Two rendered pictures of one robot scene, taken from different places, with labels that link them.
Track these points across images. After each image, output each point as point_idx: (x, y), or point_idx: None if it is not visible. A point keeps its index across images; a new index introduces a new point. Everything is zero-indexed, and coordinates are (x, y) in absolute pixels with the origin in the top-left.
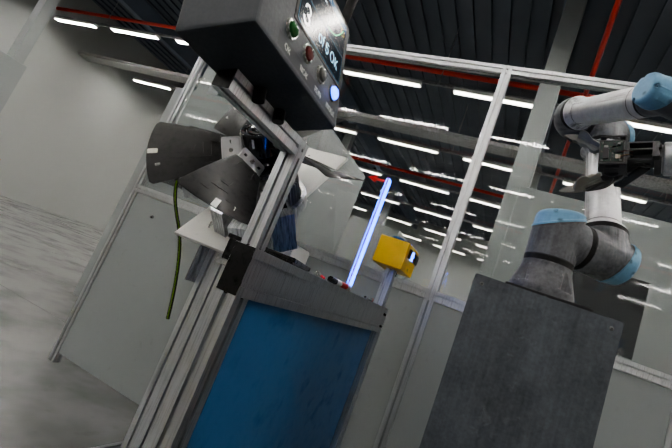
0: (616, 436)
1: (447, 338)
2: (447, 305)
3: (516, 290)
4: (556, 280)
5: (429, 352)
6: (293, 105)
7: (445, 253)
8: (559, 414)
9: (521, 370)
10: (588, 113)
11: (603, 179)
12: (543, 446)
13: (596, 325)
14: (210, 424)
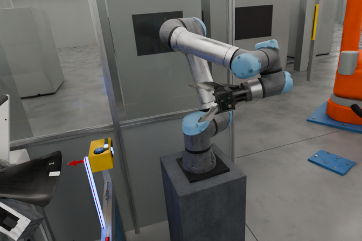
0: (214, 135)
1: (136, 141)
2: (128, 127)
3: (201, 191)
4: (209, 161)
5: (131, 151)
6: None
7: (112, 101)
8: (232, 219)
9: (214, 217)
10: (192, 54)
11: None
12: (229, 232)
13: (237, 183)
14: None
